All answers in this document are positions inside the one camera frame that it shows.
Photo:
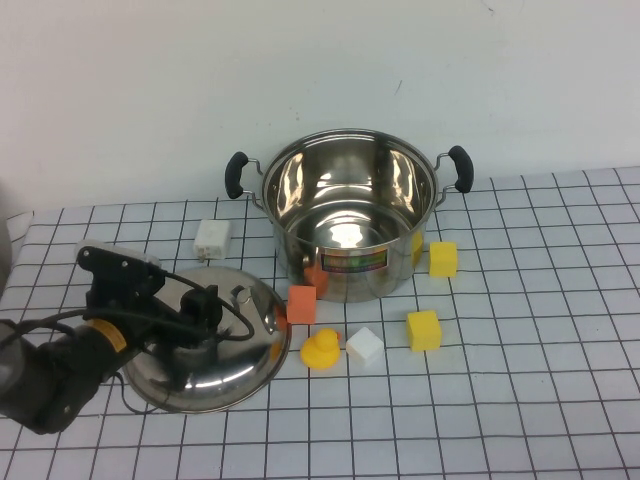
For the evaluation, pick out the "yellow foam cube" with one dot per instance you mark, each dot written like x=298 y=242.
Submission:
x=443 y=260
x=424 y=332

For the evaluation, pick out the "white charger plug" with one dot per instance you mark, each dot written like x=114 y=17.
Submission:
x=212 y=239

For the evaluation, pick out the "yellow rubber duck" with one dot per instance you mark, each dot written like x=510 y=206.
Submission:
x=321 y=351

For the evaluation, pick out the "steel lid with black knob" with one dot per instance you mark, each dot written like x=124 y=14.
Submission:
x=225 y=380

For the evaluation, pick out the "white foam cube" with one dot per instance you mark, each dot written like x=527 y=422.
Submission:
x=365 y=348

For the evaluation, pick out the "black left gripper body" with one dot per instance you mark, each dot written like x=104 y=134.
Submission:
x=117 y=290

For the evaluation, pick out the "orange foam cube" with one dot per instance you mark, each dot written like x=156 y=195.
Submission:
x=302 y=305

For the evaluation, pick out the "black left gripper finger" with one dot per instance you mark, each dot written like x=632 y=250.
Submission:
x=210 y=302
x=185 y=336

